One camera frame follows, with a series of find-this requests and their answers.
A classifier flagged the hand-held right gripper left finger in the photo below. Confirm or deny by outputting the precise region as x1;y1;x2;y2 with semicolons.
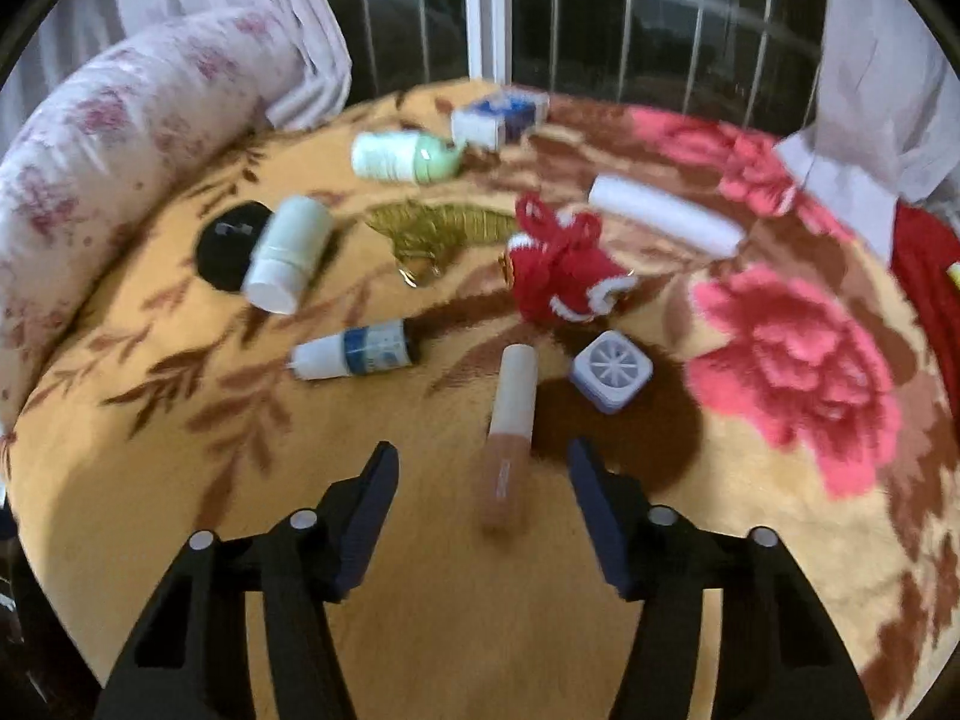
94;441;401;720

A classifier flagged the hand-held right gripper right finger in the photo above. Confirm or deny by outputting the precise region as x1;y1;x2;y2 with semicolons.
566;437;875;720

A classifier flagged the pink lip gloss tube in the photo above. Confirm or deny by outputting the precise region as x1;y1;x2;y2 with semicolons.
478;343;538;533

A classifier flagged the white plastic tube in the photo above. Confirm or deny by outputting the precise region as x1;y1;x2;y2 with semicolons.
587;174;743;257

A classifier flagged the blue and white carton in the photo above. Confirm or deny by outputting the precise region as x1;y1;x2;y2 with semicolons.
450;90;548;151

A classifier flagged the square white-blue plastic container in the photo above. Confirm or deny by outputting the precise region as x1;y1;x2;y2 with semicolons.
568;330;653;416

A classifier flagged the blue-label dropper bottle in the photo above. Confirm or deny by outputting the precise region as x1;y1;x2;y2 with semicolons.
291;319;419;382

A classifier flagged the red knitted pouch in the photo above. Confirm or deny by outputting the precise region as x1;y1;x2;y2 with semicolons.
499;193;638;325

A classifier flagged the pale green white-capped bottle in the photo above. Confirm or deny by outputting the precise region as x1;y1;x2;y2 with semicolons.
241;195;335;314

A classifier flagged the gold dinosaur figurine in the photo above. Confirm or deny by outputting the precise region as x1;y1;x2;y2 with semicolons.
365;201;520;290

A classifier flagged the black round compact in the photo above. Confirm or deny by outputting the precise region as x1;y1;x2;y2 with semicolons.
193;201;272;293

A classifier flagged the white bottle with green cap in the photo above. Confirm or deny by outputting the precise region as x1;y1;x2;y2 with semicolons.
351;130;464;185

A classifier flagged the red cloth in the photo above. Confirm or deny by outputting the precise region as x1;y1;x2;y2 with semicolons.
889;202;960;395

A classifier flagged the white cloth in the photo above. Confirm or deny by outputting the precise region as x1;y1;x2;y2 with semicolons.
775;127;902;265

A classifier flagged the pink floral pillow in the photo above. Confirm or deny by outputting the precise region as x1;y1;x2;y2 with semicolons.
0;7;316;430

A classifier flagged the metal window grille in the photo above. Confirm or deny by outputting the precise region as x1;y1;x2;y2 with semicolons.
352;0;826;128

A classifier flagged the plain white curtain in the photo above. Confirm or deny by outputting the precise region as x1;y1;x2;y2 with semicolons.
814;0;960;203

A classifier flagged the white window frame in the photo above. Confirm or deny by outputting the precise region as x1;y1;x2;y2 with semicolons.
461;0;517;83

